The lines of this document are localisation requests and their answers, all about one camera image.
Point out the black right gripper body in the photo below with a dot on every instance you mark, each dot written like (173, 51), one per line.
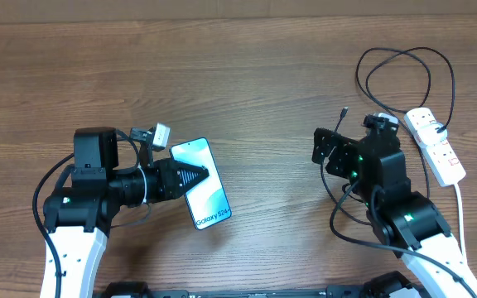
(368, 185)

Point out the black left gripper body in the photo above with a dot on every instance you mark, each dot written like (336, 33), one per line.
(162, 185)

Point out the Samsung Galaxy smartphone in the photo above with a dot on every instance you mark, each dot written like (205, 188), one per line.
(207, 202)

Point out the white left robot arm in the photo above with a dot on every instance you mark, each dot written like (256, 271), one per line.
(108, 169)

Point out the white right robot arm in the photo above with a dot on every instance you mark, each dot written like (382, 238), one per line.
(404, 221)

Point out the white charger plug adapter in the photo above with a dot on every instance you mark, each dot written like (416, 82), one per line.
(430, 135)

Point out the white power strip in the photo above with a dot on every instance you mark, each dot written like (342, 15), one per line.
(442, 159)

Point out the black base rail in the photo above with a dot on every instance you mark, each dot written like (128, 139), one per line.
(389, 285)

